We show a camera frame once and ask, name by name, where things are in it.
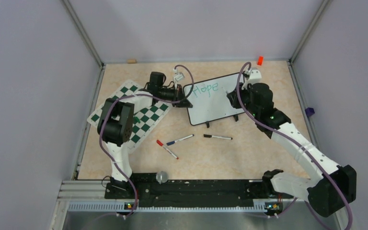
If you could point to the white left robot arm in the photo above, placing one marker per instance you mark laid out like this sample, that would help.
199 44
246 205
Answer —
121 170

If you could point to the green white chess mat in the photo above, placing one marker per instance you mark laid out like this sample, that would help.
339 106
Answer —
114 119

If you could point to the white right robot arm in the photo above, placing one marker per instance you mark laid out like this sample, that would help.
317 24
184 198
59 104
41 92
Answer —
329 186

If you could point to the purple toy block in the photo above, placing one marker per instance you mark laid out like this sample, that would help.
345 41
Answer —
309 111

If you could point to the white whiteboard black frame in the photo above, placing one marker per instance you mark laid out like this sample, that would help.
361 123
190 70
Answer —
209 99

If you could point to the orange toy block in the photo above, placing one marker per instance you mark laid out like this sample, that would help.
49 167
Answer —
260 60

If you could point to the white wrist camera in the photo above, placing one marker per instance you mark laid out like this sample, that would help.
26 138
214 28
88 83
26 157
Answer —
252 76
178 76

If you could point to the black cap marker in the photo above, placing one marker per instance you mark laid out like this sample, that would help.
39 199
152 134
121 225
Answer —
214 136

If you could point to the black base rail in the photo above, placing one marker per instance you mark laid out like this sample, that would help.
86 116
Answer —
190 193

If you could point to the blue cap marker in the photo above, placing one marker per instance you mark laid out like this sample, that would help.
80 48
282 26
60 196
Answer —
178 140

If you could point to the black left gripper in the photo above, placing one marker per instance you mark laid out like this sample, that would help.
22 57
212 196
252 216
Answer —
178 96

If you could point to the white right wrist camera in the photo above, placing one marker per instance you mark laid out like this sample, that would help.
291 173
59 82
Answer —
252 76

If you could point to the grey round knob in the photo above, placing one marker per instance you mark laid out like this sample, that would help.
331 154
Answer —
162 177

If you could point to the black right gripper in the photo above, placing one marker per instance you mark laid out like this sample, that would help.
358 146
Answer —
234 99

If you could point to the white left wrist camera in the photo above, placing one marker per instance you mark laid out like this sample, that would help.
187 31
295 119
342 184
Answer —
178 76

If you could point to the red cap marker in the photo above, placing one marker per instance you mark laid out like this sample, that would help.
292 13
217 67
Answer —
168 150

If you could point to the wooden cork piece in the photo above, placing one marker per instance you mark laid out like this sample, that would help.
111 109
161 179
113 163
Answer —
131 61

